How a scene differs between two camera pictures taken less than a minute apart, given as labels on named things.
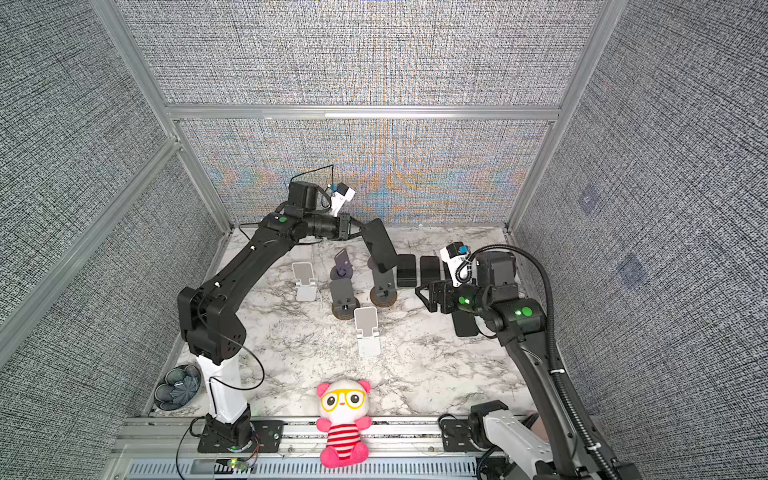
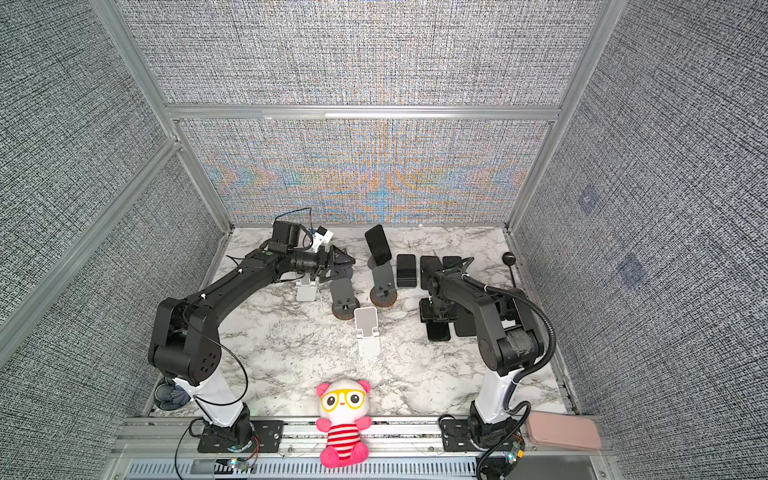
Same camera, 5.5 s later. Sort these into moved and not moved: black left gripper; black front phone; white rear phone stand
Moved: black left gripper
Not moved: white rear phone stand; black front phone
